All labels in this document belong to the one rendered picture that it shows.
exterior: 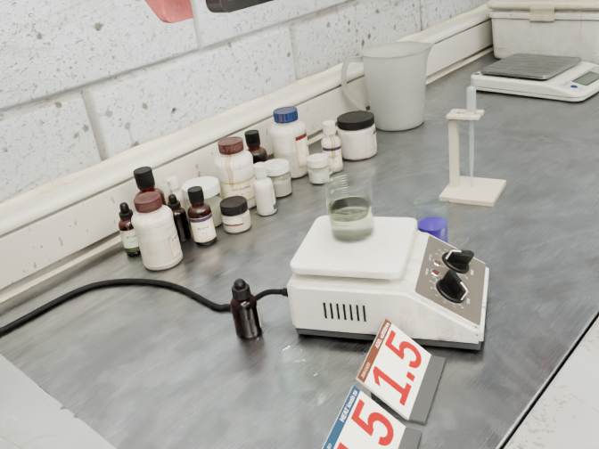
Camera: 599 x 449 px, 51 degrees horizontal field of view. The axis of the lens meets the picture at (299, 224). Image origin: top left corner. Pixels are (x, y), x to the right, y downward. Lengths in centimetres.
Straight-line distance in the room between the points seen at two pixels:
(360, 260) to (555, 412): 23
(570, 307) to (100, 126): 69
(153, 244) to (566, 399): 53
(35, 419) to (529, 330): 50
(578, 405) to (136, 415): 41
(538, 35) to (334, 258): 113
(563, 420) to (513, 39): 124
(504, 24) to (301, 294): 118
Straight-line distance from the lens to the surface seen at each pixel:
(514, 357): 66
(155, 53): 104
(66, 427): 66
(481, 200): 94
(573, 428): 60
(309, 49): 128
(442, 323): 64
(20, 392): 73
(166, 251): 87
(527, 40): 170
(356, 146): 112
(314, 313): 67
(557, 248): 84
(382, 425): 57
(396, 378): 60
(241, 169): 97
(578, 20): 163
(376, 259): 65
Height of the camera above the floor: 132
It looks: 27 degrees down
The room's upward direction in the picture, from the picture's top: 8 degrees counter-clockwise
